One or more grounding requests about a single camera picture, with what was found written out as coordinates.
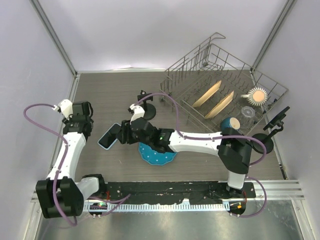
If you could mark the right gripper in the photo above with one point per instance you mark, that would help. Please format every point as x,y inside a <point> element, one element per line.
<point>124,135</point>

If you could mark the black phone stand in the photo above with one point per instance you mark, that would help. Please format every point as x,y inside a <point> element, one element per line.
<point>266,139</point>
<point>149,109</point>

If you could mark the black phone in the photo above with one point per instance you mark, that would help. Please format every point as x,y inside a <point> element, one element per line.
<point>277,120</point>

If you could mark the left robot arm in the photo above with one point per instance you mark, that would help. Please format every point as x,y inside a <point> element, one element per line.
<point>59,195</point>

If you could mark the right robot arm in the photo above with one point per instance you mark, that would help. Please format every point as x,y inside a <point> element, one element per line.
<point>233,149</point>

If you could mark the blue polka dot plate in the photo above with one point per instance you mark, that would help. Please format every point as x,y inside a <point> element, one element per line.
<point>153,157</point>

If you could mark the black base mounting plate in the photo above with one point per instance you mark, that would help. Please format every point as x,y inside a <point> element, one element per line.
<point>174,192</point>

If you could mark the beige plate, rear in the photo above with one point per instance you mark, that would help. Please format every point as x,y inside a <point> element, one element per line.
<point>209,93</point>

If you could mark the beige plate, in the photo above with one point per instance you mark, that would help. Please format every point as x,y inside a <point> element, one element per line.
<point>209,93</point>
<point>220,106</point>

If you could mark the blue mug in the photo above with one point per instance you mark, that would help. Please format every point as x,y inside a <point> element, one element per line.
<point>230,122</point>

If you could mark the beige plate, front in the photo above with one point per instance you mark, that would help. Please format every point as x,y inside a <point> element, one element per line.
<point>220,106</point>

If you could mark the clear glass cup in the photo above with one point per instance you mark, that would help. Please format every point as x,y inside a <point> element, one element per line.
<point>247,117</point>

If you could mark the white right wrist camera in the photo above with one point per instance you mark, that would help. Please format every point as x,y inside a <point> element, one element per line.
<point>137,112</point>

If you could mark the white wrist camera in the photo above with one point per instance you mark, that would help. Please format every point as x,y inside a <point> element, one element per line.
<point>137,112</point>
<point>65,107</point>

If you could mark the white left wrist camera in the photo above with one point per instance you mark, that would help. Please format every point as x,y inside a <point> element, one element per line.
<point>65,107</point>

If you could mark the grey wire dish rack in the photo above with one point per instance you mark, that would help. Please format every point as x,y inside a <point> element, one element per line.
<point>209,85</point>

